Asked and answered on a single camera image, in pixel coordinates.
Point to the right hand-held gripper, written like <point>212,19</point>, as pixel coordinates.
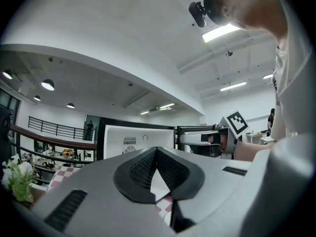
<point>237,125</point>

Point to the brown paper vase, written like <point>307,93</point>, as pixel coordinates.
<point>38,194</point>

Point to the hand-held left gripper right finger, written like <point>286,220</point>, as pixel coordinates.
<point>177,171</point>

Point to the black head-worn camera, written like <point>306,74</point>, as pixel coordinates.
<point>197,13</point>

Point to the person's white shirt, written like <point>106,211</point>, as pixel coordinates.
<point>293,88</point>

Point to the white ceiling tube light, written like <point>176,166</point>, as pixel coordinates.
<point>167,106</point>
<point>221,32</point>
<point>233,86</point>
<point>268,76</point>
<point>144,112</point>

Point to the black metal railing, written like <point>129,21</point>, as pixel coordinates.
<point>56,123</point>

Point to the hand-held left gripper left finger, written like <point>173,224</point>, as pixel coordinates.
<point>138,171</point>

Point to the pink white checked tablecloth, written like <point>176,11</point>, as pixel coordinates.
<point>61,179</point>

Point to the black mini fridge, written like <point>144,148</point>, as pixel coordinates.
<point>116,137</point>

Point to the black pendant lamp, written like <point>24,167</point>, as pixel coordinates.
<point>37,98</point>
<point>48,85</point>
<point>7,75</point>
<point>70,106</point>

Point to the person's head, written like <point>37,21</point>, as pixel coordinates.
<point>251,6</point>

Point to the person's right hand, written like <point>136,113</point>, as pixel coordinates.
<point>223,143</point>

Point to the person's right forearm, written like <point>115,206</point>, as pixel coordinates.
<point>249,152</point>

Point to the wood-topped black railing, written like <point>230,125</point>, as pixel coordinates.
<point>61,142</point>

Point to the white flower bouquet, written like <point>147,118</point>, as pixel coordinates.
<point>19,176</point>

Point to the light wooden table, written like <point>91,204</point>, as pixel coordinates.
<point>266,139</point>

